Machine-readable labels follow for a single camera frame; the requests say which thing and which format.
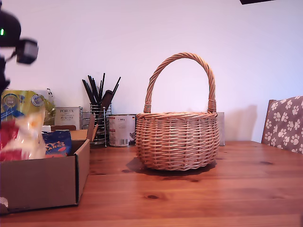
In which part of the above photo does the blue Terry's orange egg bag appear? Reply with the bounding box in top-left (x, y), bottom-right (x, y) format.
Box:
top-left (42, 130), bottom-right (72, 158)

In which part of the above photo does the red and cream egg bag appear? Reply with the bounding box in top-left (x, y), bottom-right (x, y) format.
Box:
top-left (0, 110), bottom-right (46, 162)

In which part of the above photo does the grey leaf pattern box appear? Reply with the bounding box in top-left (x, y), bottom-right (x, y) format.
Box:
top-left (216, 112), bottom-right (226, 147)

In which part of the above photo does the white Porlex box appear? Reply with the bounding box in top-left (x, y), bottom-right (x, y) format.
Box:
top-left (54, 106), bottom-right (83, 130)

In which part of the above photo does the brown cardboard box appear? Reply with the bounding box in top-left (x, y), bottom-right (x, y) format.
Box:
top-left (0, 114), bottom-right (99, 215)

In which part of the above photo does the white pet food can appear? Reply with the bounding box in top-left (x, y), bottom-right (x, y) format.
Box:
top-left (108, 113), bottom-right (137, 148)

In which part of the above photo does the black chopstick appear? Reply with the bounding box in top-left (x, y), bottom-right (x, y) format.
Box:
top-left (88, 75), bottom-right (99, 104)
top-left (98, 72), bottom-right (106, 96)
top-left (81, 79), bottom-right (95, 105)
top-left (112, 76), bottom-right (122, 95)

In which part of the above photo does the yellow blue kitchen towel pack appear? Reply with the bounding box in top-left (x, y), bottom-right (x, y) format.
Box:
top-left (0, 89), bottom-right (56, 126)

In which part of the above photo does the paw print chair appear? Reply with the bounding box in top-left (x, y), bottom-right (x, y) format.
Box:
top-left (261, 95), bottom-right (303, 155)

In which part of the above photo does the woven wicker basket with handle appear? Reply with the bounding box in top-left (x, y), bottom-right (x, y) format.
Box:
top-left (135, 52), bottom-right (220, 171)

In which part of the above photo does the dark brown utensil handle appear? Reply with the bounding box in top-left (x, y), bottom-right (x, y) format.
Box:
top-left (101, 89), bottom-right (115, 108)

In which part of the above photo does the chrome wire utensil holder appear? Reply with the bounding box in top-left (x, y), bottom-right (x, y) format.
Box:
top-left (81, 103), bottom-right (113, 145)

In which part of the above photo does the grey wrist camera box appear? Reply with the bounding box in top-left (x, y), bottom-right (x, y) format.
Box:
top-left (16, 39), bottom-right (39, 65)

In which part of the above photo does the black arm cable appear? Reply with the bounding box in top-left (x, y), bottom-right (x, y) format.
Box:
top-left (4, 52), bottom-right (18, 62)

